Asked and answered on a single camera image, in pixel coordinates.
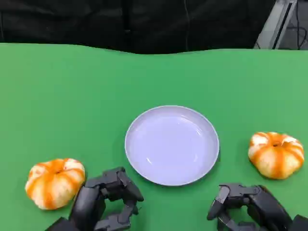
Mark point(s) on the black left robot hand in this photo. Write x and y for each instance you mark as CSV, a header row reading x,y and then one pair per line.
x,y
87,207

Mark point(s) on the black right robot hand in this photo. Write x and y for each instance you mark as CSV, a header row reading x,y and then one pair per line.
x,y
264,209

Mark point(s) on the lilac plate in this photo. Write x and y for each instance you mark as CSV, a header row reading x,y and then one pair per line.
x,y
172,144

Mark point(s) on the green table cloth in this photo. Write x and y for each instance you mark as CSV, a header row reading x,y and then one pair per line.
x,y
72,96

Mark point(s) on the black backdrop cloth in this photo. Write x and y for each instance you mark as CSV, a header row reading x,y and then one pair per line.
x,y
96,21

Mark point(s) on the grey metal frame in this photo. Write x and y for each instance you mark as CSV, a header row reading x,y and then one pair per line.
x,y
276,26

